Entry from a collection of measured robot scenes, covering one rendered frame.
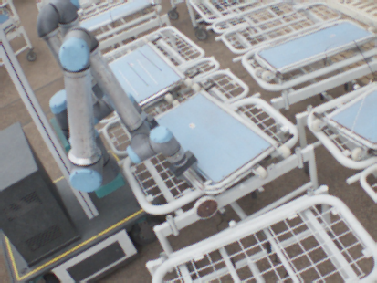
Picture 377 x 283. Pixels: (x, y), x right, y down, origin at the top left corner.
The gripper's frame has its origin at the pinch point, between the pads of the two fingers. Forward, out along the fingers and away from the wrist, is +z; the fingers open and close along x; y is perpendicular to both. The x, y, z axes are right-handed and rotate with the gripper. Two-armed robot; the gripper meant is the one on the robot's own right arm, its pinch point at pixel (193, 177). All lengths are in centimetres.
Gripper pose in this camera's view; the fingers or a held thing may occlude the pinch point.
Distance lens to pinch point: 232.8
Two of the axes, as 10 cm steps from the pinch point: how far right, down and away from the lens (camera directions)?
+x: 7.5, -6.5, 1.3
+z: 4.3, 6.3, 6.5
